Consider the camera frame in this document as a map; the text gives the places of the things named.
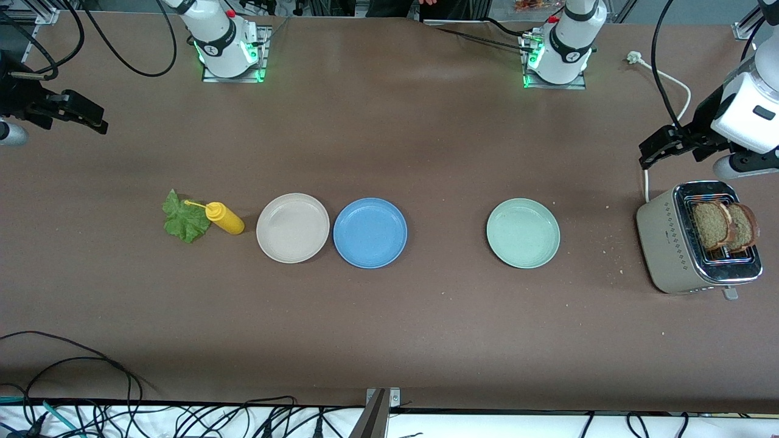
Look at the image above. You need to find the brown bread slice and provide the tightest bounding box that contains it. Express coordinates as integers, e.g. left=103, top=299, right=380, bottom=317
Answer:
left=692, top=201, right=731, bottom=251
left=727, top=203, right=760, bottom=253

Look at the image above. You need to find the green lettuce leaf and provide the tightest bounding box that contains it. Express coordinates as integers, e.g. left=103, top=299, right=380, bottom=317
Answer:
left=162, top=189, right=212, bottom=244

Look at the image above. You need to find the yellow squeeze bottle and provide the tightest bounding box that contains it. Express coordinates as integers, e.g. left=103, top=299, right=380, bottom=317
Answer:
left=184, top=200, right=245, bottom=235

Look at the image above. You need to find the pale green round plate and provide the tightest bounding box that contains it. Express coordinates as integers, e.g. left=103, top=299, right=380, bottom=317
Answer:
left=486, top=198, right=561, bottom=269

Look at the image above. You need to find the beige round plate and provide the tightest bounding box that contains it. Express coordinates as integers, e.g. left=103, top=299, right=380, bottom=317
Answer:
left=256, top=193, right=330, bottom=264

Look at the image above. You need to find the blue round plate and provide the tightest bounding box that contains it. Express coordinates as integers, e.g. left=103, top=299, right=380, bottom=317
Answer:
left=333, top=198, right=408, bottom=269

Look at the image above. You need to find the beige chrome toaster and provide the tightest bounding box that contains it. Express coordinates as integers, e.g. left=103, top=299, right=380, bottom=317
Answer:
left=636, top=180, right=763, bottom=301

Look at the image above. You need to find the black looping cable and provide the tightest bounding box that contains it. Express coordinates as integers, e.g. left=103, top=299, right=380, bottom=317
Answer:
left=79, top=0, right=178, bottom=78

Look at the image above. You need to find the aluminium frame profile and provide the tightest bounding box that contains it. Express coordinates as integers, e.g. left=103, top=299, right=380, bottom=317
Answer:
left=733, top=0, right=769, bottom=41
left=0, top=0, right=58, bottom=26

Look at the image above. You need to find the white toaster power cable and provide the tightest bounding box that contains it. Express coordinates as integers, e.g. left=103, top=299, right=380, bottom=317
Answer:
left=627, top=51, right=692, bottom=203

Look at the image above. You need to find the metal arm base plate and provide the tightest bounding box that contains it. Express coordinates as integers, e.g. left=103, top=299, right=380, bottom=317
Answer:
left=202, top=26, right=268, bottom=83
left=522, top=30, right=588, bottom=91

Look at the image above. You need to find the black base cable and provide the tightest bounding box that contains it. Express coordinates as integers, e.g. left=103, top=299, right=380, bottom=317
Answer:
left=435, top=17, right=536, bottom=52

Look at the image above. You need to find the black floor loop cable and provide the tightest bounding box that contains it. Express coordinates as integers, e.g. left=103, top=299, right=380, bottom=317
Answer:
left=0, top=331, right=144, bottom=438

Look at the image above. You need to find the teal cable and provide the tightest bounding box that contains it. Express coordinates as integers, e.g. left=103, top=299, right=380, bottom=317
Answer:
left=0, top=397, right=86, bottom=438

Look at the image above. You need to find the metal table bracket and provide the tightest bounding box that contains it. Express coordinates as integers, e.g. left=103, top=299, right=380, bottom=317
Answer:
left=350, top=388, right=402, bottom=438

